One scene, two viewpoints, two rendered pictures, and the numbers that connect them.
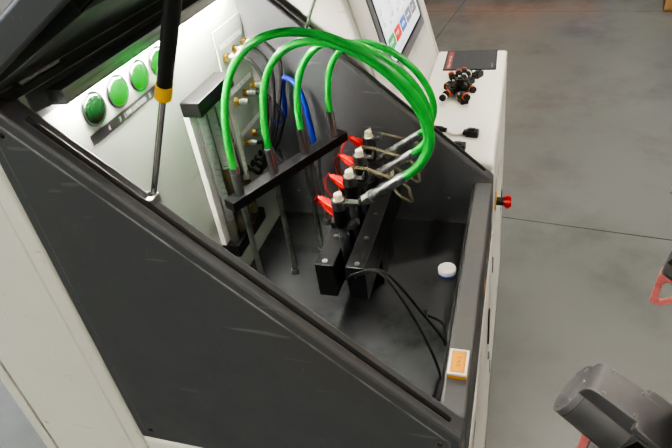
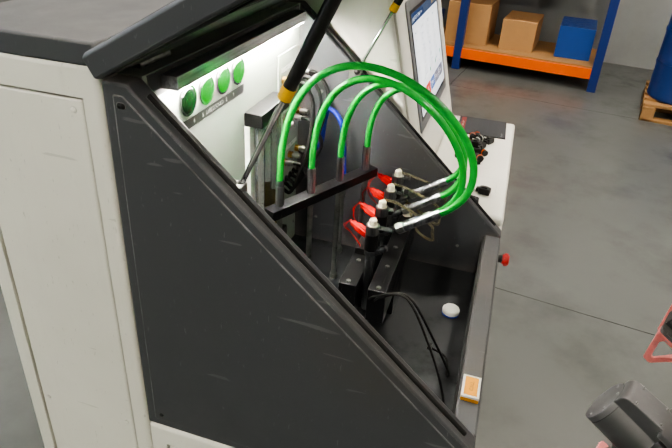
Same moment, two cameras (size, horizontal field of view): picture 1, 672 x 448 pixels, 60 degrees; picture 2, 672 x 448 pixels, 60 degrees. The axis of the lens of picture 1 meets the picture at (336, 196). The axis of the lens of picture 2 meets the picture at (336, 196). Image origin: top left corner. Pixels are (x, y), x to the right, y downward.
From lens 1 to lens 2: 0.20 m
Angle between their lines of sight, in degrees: 7
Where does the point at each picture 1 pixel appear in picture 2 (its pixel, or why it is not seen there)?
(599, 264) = (564, 340)
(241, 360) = (282, 351)
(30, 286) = (90, 252)
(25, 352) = (57, 319)
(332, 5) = (385, 53)
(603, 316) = (564, 389)
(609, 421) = (637, 429)
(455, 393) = (467, 413)
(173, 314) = (229, 298)
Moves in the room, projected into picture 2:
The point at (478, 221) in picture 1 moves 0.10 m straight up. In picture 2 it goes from (487, 269) to (496, 231)
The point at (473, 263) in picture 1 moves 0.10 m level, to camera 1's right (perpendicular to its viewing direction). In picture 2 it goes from (483, 304) to (530, 304)
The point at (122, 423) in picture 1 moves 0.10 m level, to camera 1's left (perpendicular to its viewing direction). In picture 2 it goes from (133, 405) to (77, 406)
